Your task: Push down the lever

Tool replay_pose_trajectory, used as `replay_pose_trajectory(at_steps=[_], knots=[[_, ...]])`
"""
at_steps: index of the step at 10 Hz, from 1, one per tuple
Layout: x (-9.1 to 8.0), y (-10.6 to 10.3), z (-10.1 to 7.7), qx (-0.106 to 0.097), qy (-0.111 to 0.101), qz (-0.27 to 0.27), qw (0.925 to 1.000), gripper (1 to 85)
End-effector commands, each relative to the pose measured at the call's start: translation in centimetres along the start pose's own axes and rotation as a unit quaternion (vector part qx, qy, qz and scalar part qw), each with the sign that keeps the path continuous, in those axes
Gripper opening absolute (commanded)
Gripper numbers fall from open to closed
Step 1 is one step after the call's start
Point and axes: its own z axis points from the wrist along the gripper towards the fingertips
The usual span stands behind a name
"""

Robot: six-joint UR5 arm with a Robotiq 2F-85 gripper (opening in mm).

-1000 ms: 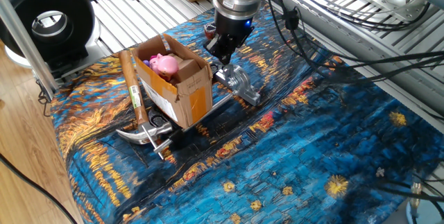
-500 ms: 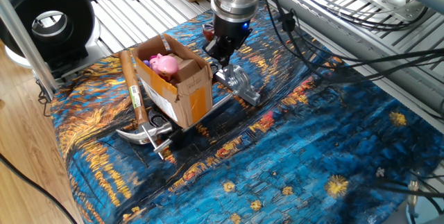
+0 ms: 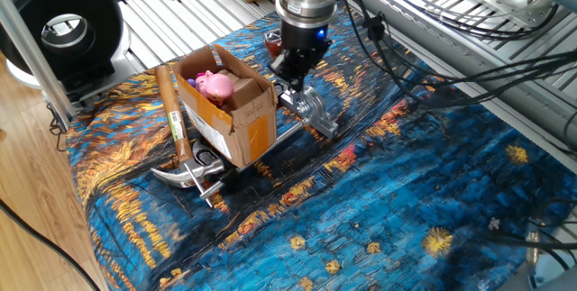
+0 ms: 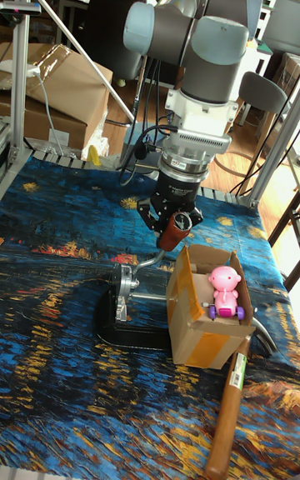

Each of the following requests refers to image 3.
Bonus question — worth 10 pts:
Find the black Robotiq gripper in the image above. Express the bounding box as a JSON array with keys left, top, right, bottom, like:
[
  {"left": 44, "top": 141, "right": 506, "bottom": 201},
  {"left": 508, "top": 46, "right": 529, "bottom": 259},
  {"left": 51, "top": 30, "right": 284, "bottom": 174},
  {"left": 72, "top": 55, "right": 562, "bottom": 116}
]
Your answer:
[{"left": 269, "top": 21, "right": 333, "bottom": 93}]

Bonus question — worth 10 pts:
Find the silver lever with red grip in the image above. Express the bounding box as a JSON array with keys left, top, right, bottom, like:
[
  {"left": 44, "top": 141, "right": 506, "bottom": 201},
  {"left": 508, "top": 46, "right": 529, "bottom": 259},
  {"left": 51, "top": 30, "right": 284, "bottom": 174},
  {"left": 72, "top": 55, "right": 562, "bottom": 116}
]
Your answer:
[{"left": 264, "top": 29, "right": 325, "bottom": 121}]

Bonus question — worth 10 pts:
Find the brown inner carton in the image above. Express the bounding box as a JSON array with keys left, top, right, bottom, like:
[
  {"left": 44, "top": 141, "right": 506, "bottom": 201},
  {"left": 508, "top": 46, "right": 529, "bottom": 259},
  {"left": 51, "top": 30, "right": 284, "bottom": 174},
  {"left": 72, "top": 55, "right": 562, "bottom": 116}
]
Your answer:
[{"left": 218, "top": 68, "right": 264, "bottom": 110}]

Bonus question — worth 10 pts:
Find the open cardboard box orange tape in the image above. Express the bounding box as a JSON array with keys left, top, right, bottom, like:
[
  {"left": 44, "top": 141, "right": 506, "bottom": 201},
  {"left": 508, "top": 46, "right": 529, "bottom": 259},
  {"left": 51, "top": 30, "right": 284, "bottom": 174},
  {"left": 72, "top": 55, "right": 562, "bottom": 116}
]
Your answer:
[{"left": 170, "top": 43, "right": 279, "bottom": 169}]

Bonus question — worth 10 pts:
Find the pink pig toy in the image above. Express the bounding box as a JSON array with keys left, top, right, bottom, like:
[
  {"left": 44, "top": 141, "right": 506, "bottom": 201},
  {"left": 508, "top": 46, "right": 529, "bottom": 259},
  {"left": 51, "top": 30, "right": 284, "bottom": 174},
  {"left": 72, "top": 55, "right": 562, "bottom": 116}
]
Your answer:
[{"left": 187, "top": 69, "right": 235, "bottom": 107}]

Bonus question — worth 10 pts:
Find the starry night painted cloth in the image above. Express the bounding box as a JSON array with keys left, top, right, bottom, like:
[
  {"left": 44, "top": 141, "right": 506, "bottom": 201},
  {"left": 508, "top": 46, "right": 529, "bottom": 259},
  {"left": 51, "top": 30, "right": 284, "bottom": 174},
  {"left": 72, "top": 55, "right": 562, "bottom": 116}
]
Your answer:
[{"left": 65, "top": 0, "right": 577, "bottom": 291}]

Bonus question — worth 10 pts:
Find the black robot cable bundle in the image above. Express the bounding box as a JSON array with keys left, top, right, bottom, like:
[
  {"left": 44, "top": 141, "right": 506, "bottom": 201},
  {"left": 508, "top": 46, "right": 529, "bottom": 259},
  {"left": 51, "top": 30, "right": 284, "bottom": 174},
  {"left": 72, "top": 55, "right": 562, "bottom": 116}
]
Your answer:
[{"left": 337, "top": 0, "right": 577, "bottom": 107}]

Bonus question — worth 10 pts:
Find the wooden handled claw hammer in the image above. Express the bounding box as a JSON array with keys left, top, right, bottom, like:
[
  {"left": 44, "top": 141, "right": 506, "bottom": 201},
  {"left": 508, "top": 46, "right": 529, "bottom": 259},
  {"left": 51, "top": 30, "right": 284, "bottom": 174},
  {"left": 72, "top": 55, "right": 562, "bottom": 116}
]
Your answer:
[{"left": 150, "top": 65, "right": 225, "bottom": 189}]

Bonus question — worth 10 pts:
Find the aluminium frame post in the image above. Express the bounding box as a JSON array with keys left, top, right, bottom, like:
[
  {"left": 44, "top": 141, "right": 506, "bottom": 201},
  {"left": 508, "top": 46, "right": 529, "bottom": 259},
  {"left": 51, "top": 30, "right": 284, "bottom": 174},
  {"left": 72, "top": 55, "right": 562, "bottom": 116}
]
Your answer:
[{"left": 0, "top": 0, "right": 78, "bottom": 132}]

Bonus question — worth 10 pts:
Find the black ring shaped fan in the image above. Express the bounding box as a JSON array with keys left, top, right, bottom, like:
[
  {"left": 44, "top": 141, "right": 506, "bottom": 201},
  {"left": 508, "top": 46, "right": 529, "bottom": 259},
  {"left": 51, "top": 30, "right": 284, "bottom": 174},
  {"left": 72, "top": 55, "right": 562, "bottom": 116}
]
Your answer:
[{"left": 0, "top": 0, "right": 125, "bottom": 92}]

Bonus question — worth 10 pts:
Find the black floor cable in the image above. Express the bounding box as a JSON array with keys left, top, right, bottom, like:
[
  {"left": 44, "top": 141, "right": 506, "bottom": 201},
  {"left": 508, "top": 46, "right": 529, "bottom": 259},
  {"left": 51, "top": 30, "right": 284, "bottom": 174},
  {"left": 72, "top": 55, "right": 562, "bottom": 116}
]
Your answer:
[{"left": 0, "top": 199, "right": 103, "bottom": 291}]

